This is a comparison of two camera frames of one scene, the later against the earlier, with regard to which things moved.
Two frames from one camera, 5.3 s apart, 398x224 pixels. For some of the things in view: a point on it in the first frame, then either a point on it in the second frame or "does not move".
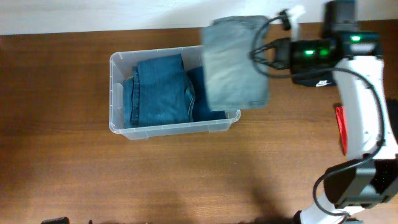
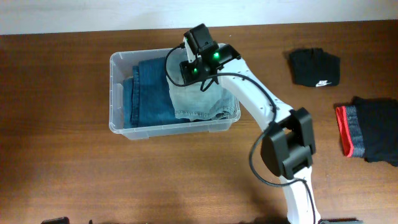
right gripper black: x=273 y=63 to x=191 y=74
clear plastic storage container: x=121 y=64 does not move
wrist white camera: x=294 y=13 to x=191 y=55
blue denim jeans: x=160 y=92 does not move
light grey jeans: x=232 y=81 to x=191 y=103
